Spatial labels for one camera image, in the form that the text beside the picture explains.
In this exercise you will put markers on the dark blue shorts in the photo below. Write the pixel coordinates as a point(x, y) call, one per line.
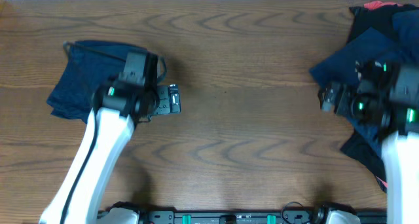
point(89, 64)

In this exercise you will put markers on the blue garment at right edge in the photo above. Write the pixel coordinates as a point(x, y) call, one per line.
point(406, 26)

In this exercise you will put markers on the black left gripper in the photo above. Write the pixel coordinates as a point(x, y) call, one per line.
point(164, 107)

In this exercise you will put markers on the black garment in pile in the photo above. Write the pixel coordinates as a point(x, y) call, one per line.
point(379, 19)

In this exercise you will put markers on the red garment in pile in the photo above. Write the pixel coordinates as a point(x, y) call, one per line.
point(373, 5)

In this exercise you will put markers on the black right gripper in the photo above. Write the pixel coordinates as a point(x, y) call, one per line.
point(347, 93)

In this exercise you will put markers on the dark blue garment in pile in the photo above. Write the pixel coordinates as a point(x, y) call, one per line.
point(341, 67)

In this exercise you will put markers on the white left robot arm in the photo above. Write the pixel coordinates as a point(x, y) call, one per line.
point(117, 107)

